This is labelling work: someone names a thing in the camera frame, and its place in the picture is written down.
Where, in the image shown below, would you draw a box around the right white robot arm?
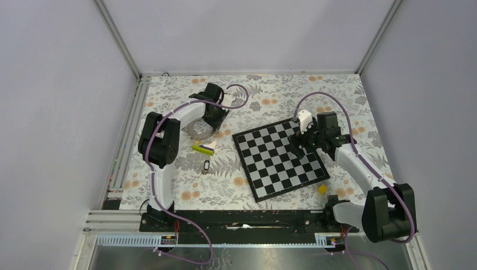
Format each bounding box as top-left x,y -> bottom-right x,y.
288,110 -> 417,243

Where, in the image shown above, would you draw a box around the purple cable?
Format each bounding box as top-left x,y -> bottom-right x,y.
292,91 -> 416,270
144,83 -> 250,266

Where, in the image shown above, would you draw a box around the black white chessboard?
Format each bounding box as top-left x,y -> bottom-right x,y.
232,118 -> 330,202

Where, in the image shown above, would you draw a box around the green purple white toy bricks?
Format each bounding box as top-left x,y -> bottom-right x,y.
191,141 -> 217,156

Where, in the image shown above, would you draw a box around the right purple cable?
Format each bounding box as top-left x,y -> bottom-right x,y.
292,91 -> 416,270

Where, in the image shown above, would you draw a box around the small yellow cube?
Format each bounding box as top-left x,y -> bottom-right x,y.
317,184 -> 328,195

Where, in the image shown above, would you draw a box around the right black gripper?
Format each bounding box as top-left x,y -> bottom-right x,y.
287,118 -> 325,160

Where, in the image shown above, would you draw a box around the black key tag with key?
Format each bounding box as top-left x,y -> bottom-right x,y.
201,160 -> 210,175

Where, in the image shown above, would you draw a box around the metal keyring disc with rings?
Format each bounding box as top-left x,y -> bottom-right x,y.
186,118 -> 217,141

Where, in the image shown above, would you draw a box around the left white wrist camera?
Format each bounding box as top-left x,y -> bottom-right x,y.
221,94 -> 236,109

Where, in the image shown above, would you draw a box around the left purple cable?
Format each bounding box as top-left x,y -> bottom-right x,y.
144,83 -> 250,266

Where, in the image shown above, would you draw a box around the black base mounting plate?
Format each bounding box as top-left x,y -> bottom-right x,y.
139,210 -> 349,245

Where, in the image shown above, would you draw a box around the white slotted cable duct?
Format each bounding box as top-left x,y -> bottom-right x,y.
96,233 -> 338,249

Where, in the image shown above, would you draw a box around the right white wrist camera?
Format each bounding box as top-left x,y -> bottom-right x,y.
297,110 -> 313,134

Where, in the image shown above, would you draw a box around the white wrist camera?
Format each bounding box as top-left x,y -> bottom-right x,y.
297,110 -> 313,134
221,94 -> 236,109

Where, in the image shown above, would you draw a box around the floral patterned table mat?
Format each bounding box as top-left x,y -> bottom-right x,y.
140,74 -> 392,210

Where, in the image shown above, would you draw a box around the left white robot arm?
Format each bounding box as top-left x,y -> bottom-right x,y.
138,83 -> 231,231

